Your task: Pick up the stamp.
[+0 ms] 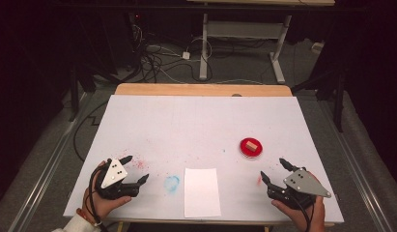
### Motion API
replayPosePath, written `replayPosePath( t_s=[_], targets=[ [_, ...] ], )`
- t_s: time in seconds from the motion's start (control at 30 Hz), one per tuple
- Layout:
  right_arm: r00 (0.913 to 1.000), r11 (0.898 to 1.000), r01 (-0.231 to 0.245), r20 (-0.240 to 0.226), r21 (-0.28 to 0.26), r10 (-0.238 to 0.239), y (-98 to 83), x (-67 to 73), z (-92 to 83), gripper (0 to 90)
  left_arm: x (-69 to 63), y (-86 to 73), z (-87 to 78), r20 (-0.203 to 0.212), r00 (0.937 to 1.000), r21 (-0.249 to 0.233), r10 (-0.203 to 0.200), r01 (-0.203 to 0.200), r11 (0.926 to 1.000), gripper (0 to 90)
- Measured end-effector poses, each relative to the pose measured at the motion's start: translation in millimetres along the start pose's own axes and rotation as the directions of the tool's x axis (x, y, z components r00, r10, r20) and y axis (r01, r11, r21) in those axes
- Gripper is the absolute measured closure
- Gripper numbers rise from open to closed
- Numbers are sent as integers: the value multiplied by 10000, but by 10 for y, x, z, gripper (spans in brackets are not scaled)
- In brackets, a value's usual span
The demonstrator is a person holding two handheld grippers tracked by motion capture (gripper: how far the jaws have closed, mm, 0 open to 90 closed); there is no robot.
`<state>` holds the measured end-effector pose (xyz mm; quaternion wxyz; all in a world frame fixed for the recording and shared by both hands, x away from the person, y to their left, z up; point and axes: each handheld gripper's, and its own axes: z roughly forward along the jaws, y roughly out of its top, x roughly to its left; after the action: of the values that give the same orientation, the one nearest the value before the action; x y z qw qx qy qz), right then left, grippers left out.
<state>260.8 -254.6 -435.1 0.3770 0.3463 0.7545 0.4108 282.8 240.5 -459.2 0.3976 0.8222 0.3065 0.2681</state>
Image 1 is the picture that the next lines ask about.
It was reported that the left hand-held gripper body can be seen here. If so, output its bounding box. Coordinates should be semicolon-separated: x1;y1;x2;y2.
95;158;141;200

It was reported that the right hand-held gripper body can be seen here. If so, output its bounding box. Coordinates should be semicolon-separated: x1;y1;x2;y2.
267;167;332;211

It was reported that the red round dish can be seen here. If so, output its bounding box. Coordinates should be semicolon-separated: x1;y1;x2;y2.
240;137;264;160

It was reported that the small wooden block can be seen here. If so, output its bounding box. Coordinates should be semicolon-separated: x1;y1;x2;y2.
244;140;259;153

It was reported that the person's left hand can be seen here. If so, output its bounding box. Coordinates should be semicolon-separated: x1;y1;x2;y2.
82;160;133;222

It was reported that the person's right hand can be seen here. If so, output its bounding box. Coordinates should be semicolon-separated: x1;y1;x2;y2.
270;195;326;232

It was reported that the orange wristband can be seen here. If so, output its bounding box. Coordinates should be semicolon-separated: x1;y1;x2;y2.
75;208;103;228

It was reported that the white paper sheet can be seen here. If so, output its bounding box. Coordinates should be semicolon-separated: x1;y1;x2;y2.
184;167;222;219

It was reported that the white sleeve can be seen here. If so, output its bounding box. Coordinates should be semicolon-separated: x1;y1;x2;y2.
50;213;99;232

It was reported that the white board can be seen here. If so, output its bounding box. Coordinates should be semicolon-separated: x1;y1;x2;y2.
63;94;346;224

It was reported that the black metal stand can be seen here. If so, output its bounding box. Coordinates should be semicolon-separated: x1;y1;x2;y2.
59;62;123;123
291;66;346;133

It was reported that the wooden table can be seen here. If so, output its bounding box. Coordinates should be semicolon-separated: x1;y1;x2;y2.
114;82;336;232

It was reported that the small white box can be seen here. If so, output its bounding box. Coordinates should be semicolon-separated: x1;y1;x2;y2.
311;41;326;54

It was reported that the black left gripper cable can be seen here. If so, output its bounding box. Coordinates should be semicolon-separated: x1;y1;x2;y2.
87;159;111;232

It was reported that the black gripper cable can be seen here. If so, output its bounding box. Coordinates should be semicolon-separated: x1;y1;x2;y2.
291;196;316;232
87;159;111;232

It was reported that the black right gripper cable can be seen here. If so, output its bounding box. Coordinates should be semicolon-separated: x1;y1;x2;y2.
291;196;316;232

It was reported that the black floor cable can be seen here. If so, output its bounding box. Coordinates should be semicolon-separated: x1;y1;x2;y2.
72;101;110;162

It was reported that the metal floor rail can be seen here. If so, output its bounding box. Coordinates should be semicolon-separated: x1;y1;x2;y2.
315;96;395;232
7;91;94;232

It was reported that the white floor cable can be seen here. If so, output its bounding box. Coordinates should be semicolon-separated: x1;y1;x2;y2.
144;37;265;86

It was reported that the tangle of black cables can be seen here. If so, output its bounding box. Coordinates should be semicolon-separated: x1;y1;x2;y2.
117;23;213;85

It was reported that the white desk frame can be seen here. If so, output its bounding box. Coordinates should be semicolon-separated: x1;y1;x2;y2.
198;12;293;85

